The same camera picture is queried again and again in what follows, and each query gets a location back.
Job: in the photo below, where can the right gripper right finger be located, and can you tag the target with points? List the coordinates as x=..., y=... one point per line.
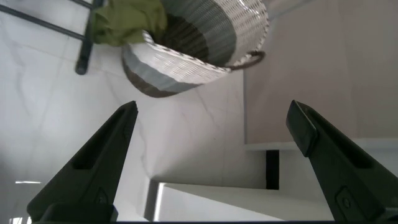
x=357, y=180

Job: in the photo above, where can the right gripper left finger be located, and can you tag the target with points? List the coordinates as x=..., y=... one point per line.
x=93, y=180

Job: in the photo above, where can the green garment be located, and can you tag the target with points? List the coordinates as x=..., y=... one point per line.
x=124, y=21

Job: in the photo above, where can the black clothes rack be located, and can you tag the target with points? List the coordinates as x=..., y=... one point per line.
x=84, y=46

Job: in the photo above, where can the white laundry basket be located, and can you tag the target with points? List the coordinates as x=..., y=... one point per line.
x=186, y=65

